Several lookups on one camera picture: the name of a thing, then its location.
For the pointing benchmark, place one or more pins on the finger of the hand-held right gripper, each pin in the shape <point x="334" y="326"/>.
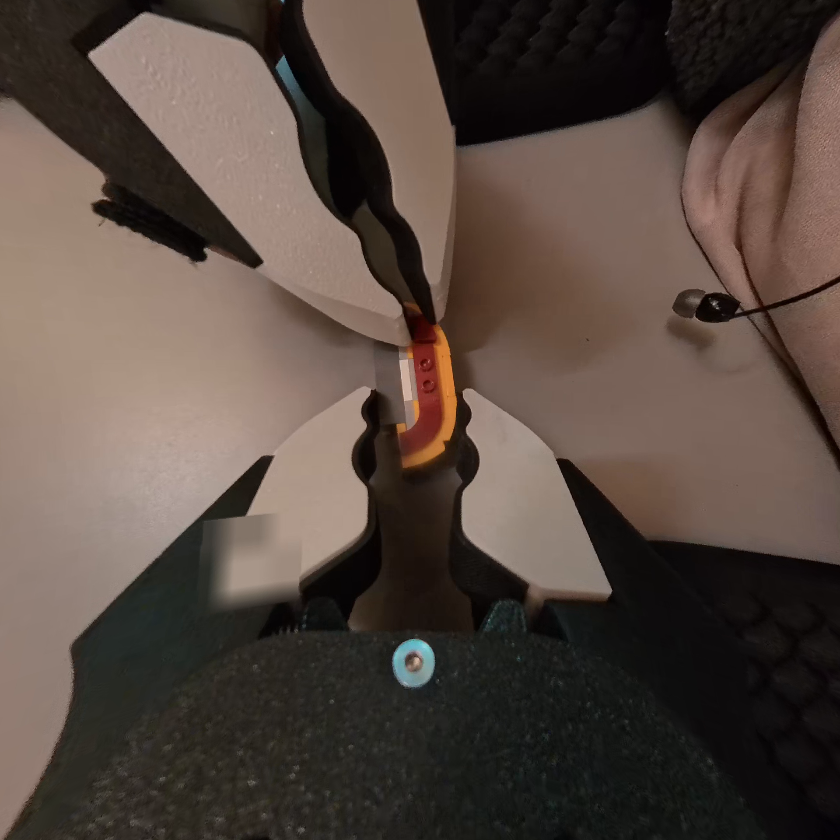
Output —
<point x="216" y="131"/>
<point x="407" y="98"/>

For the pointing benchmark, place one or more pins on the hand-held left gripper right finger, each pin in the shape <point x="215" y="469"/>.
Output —
<point x="525" y="518"/>

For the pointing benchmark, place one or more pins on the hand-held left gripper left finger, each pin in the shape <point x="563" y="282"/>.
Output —
<point x="315" y="485"/>

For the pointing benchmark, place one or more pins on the curved orange dark red lego assembly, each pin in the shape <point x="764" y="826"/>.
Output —
<point x="433" y="407"/>

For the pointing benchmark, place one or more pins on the person's left forearm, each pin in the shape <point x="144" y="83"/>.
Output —
<point x="754" y="689"/>

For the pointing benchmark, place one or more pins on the person's right forearm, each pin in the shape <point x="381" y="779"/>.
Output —
<point x="558" y="65"/>

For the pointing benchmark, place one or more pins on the black fleece jacket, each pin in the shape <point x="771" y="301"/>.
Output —
<point x="741" y="46"/>

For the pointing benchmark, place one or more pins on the beige shirt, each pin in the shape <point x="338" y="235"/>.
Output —
<point x="774" y="197"/>

